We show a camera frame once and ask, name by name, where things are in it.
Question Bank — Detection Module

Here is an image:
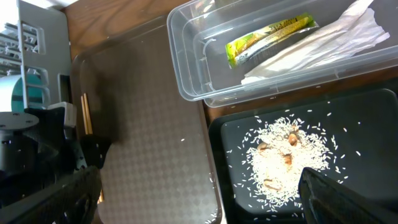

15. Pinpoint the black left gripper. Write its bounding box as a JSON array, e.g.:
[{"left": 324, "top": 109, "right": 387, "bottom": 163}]
[{"left": 24, "top": 108, "right": 112, "bottom": 174}]

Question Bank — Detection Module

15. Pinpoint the light blue bowl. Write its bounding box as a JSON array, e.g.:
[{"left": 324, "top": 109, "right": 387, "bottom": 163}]
[{"left": 0, "top": 75, "right": 43, "bottom": 112}]

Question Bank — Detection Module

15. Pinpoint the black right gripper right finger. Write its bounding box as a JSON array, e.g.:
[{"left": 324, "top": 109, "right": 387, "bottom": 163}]
[{"left": 298, "top": 167, "right": 397, "bottom": 224}]

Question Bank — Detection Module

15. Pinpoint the black rectangular tray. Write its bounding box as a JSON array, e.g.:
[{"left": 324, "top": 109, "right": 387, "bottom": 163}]
[{"left": 209, "top": 88, "right": 397, "bottom": 223}]

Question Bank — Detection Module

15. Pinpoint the green orange snack wrapper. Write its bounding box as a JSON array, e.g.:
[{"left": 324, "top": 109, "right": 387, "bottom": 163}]
[{"left": 225, "top": 13, "right": 319, "bottom": 68}]

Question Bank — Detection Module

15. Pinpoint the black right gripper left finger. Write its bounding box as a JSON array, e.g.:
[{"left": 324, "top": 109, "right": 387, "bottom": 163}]
[{"left": 1, "top": 166, "right": 101, "bottom": 223}]

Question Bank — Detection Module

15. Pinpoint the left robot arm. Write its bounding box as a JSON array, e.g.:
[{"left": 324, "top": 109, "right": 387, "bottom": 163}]
[{"left": 1, "top": 107, "right": 111, "bottom": 207}]

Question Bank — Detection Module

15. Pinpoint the white napkin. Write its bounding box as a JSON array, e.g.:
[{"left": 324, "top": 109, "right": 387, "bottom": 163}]
[{"left": 241, "top": 0, "right": 390, "bottom": 85}]

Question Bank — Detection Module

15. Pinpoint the dark brown serving tray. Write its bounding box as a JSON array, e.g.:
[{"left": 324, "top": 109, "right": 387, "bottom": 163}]
[{"left": 71, "top": 16, "right": 222, "bottom": 223}]

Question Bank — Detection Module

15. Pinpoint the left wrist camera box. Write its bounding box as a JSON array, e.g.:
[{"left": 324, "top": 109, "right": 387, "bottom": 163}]
[{"left": 47, "top": 101, "right": 77, "bottom": 139}]

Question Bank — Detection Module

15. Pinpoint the clear plastic bin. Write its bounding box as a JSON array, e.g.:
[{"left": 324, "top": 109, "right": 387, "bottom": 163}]
[{"left": 167, "top": 0, "right": 397, "bottom": 108}]

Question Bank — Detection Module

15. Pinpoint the grey plastic dish rack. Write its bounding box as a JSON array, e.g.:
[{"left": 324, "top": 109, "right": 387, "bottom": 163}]
[{"left": 1, "top": 0, "right": 72, "bottom": 109}]

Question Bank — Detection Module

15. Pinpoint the rice leftovers pile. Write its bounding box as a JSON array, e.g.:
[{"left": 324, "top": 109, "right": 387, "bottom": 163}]
[{"left": 225, "top": 108, "right": 363, "bottom": 222}]

